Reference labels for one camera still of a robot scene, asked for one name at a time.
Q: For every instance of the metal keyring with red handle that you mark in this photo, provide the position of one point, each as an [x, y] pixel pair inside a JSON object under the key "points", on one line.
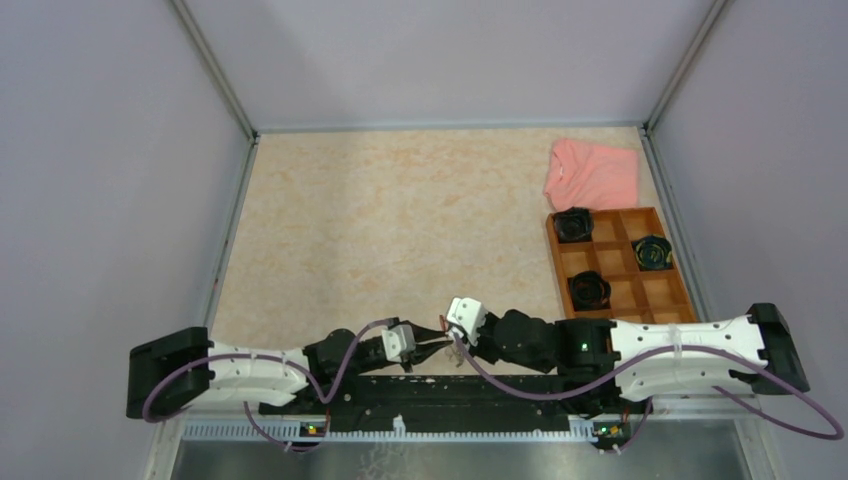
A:
{"points": [[454, 344]]}

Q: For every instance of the black coil top left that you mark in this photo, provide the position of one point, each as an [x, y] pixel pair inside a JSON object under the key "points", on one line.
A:
{"points": [[574, 225]]}

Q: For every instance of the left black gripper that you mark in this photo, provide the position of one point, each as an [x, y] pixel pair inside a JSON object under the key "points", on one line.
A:
{"points": [[423, 351]]}

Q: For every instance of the aluminium frame right rail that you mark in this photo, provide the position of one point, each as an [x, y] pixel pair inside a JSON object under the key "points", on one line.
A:
{"points": [[649, 135]]}

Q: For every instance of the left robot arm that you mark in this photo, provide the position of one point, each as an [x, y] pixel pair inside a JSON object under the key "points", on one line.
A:
{"points": [[189, 369]]}

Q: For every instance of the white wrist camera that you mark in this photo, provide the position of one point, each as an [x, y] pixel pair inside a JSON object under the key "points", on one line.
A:
{"points": [[464, 317], [398, 342]]}

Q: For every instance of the black red coil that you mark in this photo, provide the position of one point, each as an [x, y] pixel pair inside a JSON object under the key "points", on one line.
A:
{"points": [[589, 291]]}

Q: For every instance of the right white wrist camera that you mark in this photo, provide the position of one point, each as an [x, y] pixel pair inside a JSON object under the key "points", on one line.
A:
{"points": [[464, 317]]}

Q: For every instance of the aluminium frame rail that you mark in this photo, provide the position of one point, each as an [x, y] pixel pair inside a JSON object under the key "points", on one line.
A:
{"points": [[649, 135], [216, 74]]}

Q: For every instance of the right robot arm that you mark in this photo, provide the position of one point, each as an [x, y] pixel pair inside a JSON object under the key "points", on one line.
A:
{"points": [[753, 353]]}

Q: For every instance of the pink folded cloth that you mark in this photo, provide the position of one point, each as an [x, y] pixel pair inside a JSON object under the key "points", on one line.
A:
{"points": [[593, 176]]}

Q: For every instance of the aluminium frame left rail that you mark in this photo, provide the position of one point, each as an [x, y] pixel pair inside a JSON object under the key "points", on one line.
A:
{"points": [[216, 74]]}

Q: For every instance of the wooden compartment tray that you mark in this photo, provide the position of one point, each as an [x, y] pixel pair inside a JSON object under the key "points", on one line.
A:
{"points": [[647, 297]]}

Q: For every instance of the white slotted cable duct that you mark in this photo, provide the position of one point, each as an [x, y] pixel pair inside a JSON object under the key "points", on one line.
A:
{"points": [[233, 429]]}

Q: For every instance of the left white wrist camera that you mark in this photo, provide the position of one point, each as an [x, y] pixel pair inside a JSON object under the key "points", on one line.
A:
{"points": [[398, 342]]}

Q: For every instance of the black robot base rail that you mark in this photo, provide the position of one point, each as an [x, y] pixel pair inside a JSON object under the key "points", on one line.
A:
{"points": [[448, 404]]}

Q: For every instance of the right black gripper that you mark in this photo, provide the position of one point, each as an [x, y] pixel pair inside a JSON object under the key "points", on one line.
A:
{"points": [[479, 350]]}

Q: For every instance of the black yellow coil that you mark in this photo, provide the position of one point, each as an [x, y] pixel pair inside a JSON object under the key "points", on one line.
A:
{"points": [[653, 253]]}

